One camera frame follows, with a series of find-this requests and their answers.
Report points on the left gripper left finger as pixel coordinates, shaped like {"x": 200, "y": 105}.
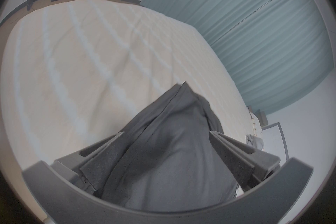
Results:
{"x": 89, "y": 162}

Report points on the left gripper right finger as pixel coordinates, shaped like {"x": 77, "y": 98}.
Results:
{"x": 236, "y": 160}

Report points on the black T-shirt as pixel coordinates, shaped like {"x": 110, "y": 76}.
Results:
{"x": 170, "y": 152}

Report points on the bed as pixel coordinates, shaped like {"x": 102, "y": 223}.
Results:
{"x": 78, "y": 73}

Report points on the grey garment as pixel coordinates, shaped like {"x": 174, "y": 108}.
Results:
{"x": 256, "y": 142}

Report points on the white printed pillow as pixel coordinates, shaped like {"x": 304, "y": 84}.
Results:
{"x": 256, "y": 123}

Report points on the grey bedside table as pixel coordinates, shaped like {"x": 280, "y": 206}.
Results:
{"x": 258, "y": 112}

